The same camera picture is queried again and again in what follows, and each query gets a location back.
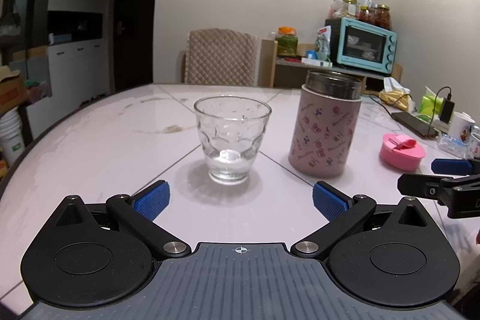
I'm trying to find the pink bottle cap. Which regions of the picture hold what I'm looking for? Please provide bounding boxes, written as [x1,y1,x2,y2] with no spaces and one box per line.
[379,133,426,172]

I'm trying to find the pink patterned thermos bottle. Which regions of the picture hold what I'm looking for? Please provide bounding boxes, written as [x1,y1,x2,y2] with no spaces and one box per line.
[288,71,361,178]

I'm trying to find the clear glass cup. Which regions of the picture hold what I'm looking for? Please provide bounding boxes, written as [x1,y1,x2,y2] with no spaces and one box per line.
[193,95,272,185]

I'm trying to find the white mug with picture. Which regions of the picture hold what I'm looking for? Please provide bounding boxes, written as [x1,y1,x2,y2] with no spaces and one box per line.
[448,111,476,143]

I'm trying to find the black smartphone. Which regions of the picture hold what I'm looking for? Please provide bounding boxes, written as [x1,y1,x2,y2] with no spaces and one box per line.
[391,111,439,139]

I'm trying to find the green box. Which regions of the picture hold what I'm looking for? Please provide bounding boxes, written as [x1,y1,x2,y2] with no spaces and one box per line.
[417,95,443,122]

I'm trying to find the yellow tissue pack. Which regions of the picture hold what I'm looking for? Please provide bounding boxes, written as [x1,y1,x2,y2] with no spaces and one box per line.
[378,76,415,113]

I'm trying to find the white bucket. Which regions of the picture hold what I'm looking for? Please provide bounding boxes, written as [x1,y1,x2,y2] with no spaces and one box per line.
[0,108,25,166]

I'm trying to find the teal toaster oven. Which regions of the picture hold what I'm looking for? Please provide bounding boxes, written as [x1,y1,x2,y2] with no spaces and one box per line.
[325,17,398,76]

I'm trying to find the white flat box on shelf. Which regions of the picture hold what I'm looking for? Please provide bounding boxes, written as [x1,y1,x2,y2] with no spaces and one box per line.
[301,58,333,68]

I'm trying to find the wooden shelf unit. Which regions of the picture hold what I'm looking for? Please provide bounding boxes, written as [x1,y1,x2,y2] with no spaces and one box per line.
[257,39,385,96]

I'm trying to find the red jar dark lid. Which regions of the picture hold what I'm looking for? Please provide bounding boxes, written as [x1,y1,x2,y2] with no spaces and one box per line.
[375,4,391,30]

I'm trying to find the snack bag on shelf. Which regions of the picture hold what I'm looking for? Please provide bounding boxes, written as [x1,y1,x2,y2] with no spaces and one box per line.
[315,25,331,61]

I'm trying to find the quilted beige chair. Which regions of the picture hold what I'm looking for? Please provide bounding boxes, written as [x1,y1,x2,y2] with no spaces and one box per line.
[183,28,257,86]

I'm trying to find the green jar orange lid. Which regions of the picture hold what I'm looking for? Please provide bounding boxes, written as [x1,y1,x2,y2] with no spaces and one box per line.
[275,26,299,57]

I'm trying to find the jar with yellow lid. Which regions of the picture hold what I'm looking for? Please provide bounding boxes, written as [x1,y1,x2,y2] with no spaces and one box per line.
[341,0,358,19]

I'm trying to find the white cabinet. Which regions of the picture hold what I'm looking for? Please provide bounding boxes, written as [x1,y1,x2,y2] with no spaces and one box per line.
[3,0,110,138]

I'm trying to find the black charger with cable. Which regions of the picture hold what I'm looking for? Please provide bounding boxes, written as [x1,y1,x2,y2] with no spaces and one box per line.
[429,86,455,127]

